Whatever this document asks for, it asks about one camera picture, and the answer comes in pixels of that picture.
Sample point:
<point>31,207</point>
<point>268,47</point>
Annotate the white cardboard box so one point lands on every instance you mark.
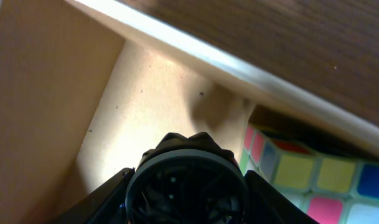
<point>87,86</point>

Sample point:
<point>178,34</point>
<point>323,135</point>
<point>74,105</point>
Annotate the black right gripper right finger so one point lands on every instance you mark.
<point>269,206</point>

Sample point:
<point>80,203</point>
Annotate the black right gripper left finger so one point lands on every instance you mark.
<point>103,205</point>

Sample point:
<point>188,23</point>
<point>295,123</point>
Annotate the colourful puzzle cube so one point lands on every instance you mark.
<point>325,183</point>

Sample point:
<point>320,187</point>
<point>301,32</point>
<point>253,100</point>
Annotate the black round lens cap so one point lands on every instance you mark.
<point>187,180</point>

